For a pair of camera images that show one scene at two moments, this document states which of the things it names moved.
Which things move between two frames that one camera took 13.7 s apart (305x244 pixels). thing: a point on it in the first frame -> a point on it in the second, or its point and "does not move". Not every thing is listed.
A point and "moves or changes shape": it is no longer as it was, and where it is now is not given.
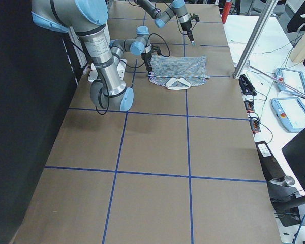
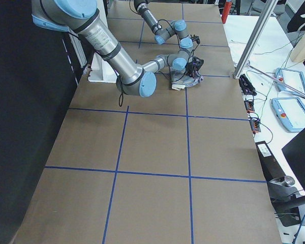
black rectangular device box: (271, 166) does not move
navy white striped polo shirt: (179, 72) moves or changes shape
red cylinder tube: (226, 9) does not move
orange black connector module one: (249, 106) does not move
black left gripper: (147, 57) -> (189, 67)
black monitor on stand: (293, 207) does not move
